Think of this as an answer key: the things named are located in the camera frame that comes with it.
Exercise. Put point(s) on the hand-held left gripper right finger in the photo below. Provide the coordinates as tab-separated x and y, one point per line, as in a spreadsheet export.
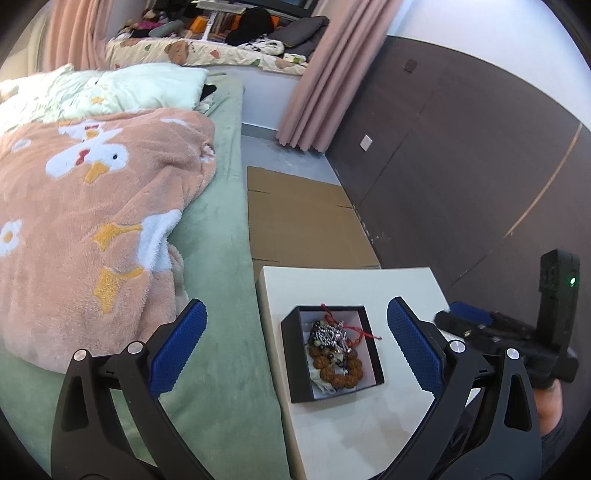
411	341

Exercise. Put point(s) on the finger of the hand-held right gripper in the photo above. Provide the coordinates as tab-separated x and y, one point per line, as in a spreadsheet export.
471	314
455	325

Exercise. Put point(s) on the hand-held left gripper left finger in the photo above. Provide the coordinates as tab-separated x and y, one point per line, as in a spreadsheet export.
180	346

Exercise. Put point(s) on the black jewelry box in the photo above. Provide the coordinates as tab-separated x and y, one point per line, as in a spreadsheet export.
291	364

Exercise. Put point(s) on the person's right hand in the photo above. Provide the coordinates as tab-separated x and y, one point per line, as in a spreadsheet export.
549	410

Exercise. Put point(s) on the green bed sheet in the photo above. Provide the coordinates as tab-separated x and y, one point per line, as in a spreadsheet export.
217	230

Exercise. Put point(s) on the pink duck print blanket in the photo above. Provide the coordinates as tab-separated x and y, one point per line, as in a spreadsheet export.
92	221

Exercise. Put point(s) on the flat cardboard sheet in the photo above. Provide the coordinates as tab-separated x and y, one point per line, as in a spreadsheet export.
300	217

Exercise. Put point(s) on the pink curtain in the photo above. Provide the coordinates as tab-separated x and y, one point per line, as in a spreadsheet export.
332	83
74	32

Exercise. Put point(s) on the pale floral pillow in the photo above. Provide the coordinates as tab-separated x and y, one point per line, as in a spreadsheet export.
41	99

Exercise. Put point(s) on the floral quilt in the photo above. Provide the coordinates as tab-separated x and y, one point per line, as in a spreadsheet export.
194	50

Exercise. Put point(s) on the pile of clothes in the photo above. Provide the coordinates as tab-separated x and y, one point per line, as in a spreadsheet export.
152	25

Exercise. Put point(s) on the dark grey cushion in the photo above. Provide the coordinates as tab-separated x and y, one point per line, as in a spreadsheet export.
300	32

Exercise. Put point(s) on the black bag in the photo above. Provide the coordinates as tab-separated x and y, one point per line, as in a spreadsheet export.
251	25

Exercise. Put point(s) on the white wall switch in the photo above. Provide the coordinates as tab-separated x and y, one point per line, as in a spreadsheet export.
365	143

